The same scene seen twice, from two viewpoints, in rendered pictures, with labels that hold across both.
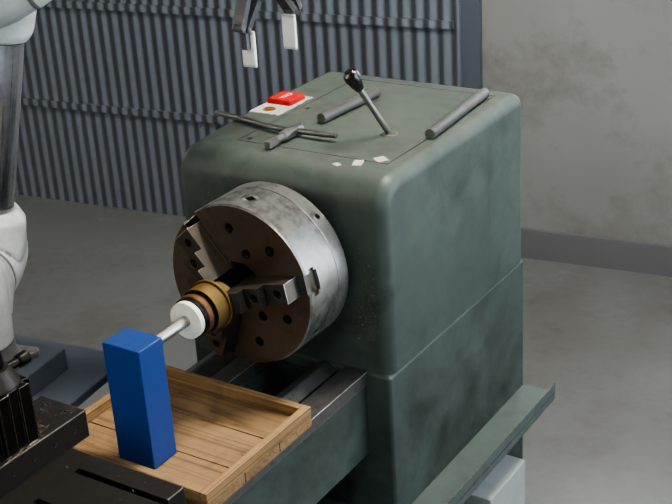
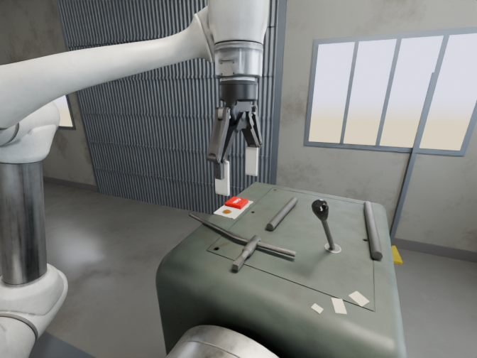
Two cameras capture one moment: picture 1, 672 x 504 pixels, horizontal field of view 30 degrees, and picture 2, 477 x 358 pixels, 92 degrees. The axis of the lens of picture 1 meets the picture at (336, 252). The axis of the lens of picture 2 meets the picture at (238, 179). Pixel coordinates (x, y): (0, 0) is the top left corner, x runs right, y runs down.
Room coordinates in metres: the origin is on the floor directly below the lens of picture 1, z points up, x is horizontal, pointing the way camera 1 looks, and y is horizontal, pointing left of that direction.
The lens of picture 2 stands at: (1.91, 0.15, 1.59)
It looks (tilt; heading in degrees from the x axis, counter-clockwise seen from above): 20 degrees down; 354
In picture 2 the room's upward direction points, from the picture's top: straight up
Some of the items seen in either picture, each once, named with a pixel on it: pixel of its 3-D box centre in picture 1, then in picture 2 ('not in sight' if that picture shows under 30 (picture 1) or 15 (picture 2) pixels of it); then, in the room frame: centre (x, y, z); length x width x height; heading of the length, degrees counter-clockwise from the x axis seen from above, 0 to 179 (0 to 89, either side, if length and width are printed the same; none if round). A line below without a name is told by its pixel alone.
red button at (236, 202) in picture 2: (286, 100); (236, 203); (2.60, 0.09, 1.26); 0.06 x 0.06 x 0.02; 56
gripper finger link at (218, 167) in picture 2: (242, 37); (216, 167); (2.32, 0.15, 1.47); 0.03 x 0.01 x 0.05; 146
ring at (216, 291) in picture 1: (206, 307); not in sight; (1.98, 0.23, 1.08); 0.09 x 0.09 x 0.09; 56
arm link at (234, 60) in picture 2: not in sight; (238, 64); (2.39, 0.10, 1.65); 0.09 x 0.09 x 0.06
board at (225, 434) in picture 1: (179, 431); not in sight; (1.89, 0.30, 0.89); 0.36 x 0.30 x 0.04; 56
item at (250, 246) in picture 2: (283, 136); (247, 251); (2.34, 0.09, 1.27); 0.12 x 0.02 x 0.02; 146
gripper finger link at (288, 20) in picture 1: (289, 31); (251, 161); (2.45, 0.06, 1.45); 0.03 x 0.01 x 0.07; 56
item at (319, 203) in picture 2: (352, 80); (319, 210); (2.30, -0.05, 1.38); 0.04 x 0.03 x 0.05; 146
